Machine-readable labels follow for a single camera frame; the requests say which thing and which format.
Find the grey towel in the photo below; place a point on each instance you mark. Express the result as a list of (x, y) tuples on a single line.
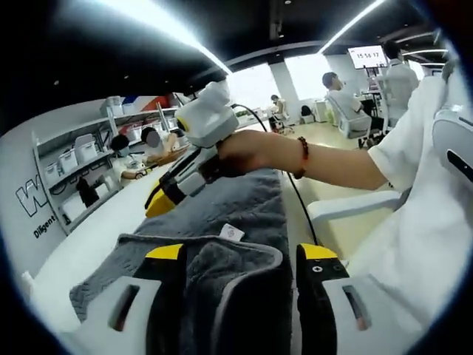
[(236, 207)]

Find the person's right hand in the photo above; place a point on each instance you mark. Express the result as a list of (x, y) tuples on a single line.
[(258, 151)]

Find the white shelf rack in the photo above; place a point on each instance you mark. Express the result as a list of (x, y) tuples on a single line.
[(109, 129)]

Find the black bag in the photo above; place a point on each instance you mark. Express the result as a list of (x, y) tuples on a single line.
[(86, 194)]

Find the row of white storage boxes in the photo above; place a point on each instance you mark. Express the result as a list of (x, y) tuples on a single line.
[(85, 148)]

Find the ceiling light strip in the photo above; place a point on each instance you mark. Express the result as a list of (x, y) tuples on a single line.
[(166, 29), (351, 24)]

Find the person in white clothes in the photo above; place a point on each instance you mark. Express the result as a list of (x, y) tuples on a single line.
[(406, 240)]

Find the white office chair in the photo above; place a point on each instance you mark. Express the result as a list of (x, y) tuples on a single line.
[(351, 207), (354, 124)]

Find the white lettered partition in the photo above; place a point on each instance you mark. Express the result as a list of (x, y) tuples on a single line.
[(18, 159)]

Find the white chest device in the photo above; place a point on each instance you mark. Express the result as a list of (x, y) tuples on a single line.
[(451, 129)]

